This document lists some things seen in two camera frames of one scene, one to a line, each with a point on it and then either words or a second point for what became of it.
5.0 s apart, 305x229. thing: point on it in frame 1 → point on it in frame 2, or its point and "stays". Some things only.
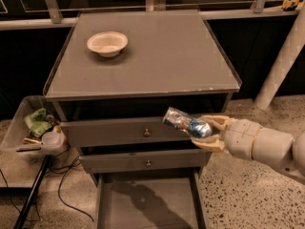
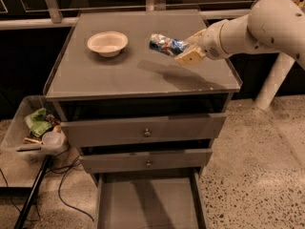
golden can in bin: [29, 140] stays
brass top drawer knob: [147, 134] stays
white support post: [283, 63] stays
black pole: [21, 219] stays
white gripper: [240, 138] → [211, 42]
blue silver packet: [177, 118] → [167, 45]
